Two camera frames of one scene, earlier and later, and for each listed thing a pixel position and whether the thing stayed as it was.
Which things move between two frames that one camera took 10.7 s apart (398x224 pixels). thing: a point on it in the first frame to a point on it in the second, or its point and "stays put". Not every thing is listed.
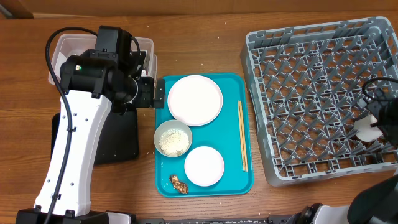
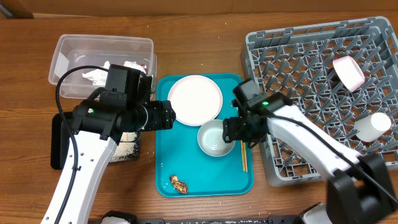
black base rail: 271,219 stays put
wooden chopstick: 241,137 stays put
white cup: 364,130 stays put
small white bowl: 204,165 to 349,72
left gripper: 147,99 to 161,117
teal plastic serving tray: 219,161 stays put
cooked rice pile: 173,142 to 127,149
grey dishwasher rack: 306,85 stays put
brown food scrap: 181,187 stays put
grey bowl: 173,138 to 211,140
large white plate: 195,99 stays put
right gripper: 392,132 to 234,130
